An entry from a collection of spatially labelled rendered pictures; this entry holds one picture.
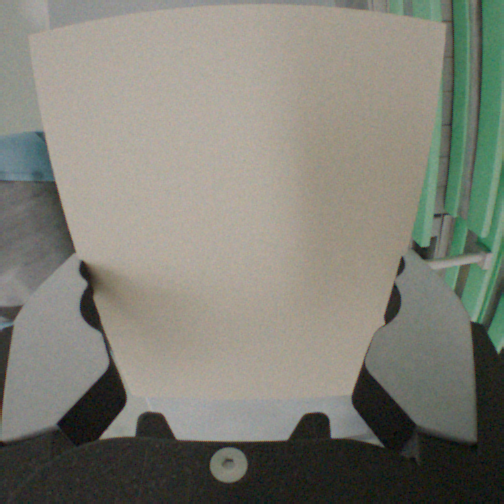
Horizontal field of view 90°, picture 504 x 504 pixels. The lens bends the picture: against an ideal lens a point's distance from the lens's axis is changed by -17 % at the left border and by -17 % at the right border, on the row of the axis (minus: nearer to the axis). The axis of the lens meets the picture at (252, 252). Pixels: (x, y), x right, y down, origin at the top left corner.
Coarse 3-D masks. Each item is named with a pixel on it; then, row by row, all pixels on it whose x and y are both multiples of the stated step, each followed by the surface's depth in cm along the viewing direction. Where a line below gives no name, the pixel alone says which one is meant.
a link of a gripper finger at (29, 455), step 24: (0, 336) 7; (0, 360) 6; (0, 384) 6; (0, 408) 5; (0, 432) 5; (0, 456) 4; (24, 456) 4; (48, 456) 4; (0, 480) 4; (24, 480) 4
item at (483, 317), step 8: (496, 264) 37; (496, 272) 37; (496, 280) 37; (488, 288) 39; (496, 288) 37; (488, 296) 39; (496, 296) 38; (488, 304) 40; (496, 304) 38; (480, 312) 41; (488, 312) 40; (496, 312) 37; (480, 320) 42; (488, 320) 40; (496, 320) 37; (488, 328) 40; (496, 328) 37; (496, 336) 38; (496, 344) 37
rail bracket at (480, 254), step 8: (480, 248) 30; (448, 256) 30; (456, 256) 30; (464, 256) 30; (472, 256) 30; (480, 256) 30; (488, 256) 29; (432, 264) 30; (440, 264) 30; (448, 264) 30; (456, 264) 30; (480, 264) 30; (488, 264) 29
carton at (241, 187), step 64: (64, 64) 7; (128, 64) 7; (192, 64) 7; (256, 64) 7; (320, 64) 7; (384, 64) 7; (64, 128) 8; (128, 128) 8; (192, 128) 8; (256, 128) 8; (320, 128) 8; (384, 128) 8; (64, 192) 9; (128, 192) 9; (192, 192) 9; (256, 192) 9; (320, 192) 9; (384, 192) 9; (128, 256) 10; (192, 256) 10; (256, 256) 10; (320, 256) 10; (384, 256) 10; (128, 320) 12; (192, 320) 12; (256, 320) 12; (320, 320) 12; (128, 384) 14; (192, 384) 14; (256, 384) 14; (320, 384) 14
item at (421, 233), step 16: (400, 0) 22; (416, 0) 19; (432, 0) 17; (416, 16) 20; (432, 16) 18; (432, 144) 23; (432, 160) 24; (432, 176) 25; (432, 192) 25; (432, 208) 26; (416, 224) 29; (416, 240) 29
